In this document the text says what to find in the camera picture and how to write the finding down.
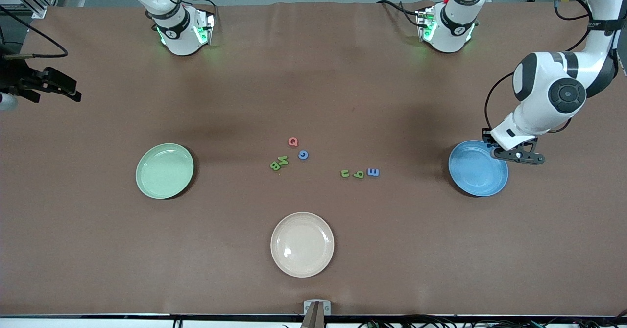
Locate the blue plate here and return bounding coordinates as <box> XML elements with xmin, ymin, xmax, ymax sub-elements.
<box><xmin>448</xmin><ymin>140</ymin><xmax>509</xmax><ymax>197</ymax></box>

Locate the green plate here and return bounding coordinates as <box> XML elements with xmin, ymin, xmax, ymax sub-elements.
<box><xmin>136</xmin><ymin>143</ymin><xmax>194</xmax><ymax>200</ymax></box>

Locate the brown table mat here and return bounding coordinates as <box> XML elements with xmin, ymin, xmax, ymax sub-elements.
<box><xmin>0</xmin><ymin>1</ymin><xmax>627</xmax><ymax>317</ymax></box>

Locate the beige plate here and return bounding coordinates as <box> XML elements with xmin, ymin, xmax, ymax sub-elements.
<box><xmin>270</xmin><ymin>212</ymin><xmax>335</xmax><ymax>278</ymax></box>

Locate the black table edge trim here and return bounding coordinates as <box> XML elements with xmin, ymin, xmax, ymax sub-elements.
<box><xmin>0</xmin><ymin>312</ymin><xmax>627</xmax><ymax>319</ymax></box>

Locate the metal left arm base bracket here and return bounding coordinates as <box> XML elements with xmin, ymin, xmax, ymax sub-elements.
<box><xmin>415</xmin><ymin>6</ymin><xmax>437</xmax><ymax>42</ymax></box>

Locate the metal right arm base bracket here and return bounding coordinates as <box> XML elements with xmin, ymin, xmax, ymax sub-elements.
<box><xmin>195</xmin><ymin>8</ymin><xmax>217</xmax><ymax>46</ymax></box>

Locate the black left arm base cable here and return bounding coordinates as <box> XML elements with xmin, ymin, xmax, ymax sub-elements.
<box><xmin>376</xmin><ymin>0</ymin><xmax>423</xmax><ymax>27</ymax></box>

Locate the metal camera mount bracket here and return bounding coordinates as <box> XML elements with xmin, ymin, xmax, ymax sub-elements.
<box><xmin>303</xmin><ymin>300</ymin><xmax>332</xmax><ymax>328</ymax></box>

